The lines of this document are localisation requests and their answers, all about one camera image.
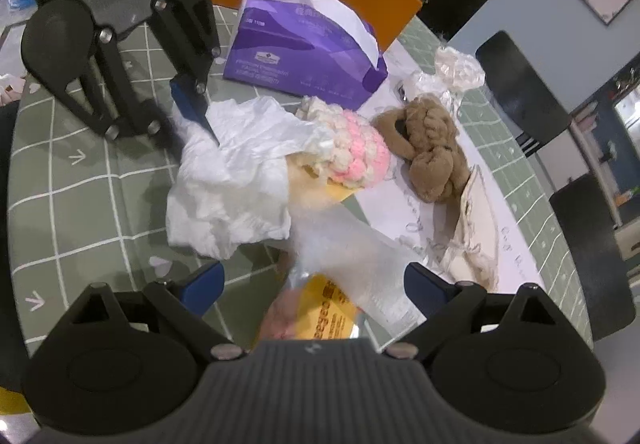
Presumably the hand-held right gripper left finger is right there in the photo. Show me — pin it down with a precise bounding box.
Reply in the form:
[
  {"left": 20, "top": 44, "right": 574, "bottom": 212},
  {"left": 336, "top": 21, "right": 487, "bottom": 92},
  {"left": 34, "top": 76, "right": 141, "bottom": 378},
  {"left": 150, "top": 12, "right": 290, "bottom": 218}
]
[{"left": 67, "top": 261, "right": 242, "bottom": 361}]

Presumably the yellow packet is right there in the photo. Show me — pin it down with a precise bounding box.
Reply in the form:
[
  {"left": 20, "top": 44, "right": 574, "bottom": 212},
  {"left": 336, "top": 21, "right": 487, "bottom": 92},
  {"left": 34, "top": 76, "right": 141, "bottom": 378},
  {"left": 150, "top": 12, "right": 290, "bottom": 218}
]
[{"left": 255, "top": 274, "right": 362, "bottom": 343}]

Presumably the clear plastic bag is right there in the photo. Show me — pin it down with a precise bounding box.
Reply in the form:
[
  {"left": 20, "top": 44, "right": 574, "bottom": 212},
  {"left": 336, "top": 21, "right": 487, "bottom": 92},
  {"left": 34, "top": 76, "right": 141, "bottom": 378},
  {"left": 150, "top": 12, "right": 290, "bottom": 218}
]
[{"left": 286, "top": 194, "right": 427, "bottom": 341}]

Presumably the crumpled clear plastic wrap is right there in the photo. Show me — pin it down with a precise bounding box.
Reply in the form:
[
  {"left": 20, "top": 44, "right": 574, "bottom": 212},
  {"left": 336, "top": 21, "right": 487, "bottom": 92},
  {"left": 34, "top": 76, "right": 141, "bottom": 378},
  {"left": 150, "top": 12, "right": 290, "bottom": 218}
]
[{"left": 434, "top": 46, "right": 487, "bottom": 91}]

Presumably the white tissue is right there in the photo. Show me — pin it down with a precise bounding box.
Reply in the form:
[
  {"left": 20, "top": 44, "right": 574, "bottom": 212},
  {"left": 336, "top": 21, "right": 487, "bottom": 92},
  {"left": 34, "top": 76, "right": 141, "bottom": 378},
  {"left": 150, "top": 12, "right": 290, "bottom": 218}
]
[{"left": 165, "top": 97, "right": 337, "bottom": 260}]

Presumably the black chair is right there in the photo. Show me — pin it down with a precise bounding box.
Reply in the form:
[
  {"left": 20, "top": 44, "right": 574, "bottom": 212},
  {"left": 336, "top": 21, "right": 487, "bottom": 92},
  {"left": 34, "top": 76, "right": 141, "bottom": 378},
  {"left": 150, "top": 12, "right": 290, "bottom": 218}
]
[
  {"left": 475, "top": 30, "right": 572, "bottom": 161},
  {"left": 549, "top": 173, "right": 640, "bottom": 342}
]

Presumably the white paper sheet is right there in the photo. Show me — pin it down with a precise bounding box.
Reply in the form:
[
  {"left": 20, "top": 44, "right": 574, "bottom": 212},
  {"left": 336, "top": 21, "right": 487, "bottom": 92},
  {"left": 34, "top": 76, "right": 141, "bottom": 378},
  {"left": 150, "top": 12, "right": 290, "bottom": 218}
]
[{"left": 350, "top": 39, "right": 547, "bottom": 296}]

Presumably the cream cloth bag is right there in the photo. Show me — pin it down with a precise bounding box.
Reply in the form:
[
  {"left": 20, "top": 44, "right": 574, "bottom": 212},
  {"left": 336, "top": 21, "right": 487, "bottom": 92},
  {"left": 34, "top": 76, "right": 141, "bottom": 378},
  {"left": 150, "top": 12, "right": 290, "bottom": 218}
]
[{"left": 439, "top": 164, "right": 502, "bottom": 291}]

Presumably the pink and cream knitted item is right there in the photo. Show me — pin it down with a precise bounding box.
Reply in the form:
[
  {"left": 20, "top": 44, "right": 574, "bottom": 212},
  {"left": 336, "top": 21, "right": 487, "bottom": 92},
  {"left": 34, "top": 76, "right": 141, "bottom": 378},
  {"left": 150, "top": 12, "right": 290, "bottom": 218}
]
[{"left": 299, "top": 96, "right": 394, "bottom": 188}]

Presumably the brown plush toy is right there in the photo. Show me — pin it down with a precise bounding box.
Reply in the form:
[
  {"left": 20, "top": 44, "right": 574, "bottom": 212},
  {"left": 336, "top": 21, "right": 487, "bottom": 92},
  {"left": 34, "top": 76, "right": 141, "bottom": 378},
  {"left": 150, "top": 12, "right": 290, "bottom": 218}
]
[{"left": 372, "top": 97, "right": 472, "bottom": 203}]

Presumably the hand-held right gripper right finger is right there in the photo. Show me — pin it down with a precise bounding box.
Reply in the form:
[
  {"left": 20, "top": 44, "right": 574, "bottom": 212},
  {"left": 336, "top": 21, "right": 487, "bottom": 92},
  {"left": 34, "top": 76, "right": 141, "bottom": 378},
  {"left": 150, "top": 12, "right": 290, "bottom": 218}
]
[{"left": 382, "top": 263, "right": 564, "bottom": 360}]

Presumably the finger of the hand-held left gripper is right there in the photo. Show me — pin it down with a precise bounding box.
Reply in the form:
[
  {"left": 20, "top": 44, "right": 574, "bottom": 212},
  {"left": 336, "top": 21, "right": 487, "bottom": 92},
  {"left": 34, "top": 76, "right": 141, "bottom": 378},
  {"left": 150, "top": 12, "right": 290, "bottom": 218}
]
[
  {"left": 47, "top": 27, "right": 176, "bottom": 142},
  {"left": 150, "top": 0, "right": 222, "bottom": 147}
]

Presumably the purple tissue pack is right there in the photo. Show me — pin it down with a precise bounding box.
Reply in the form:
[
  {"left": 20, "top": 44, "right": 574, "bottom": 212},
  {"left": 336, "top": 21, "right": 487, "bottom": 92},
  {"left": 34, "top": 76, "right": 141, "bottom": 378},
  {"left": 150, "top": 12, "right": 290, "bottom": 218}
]
[{"left": 222, "top": 0, "right": 389, "bottom": 108}]

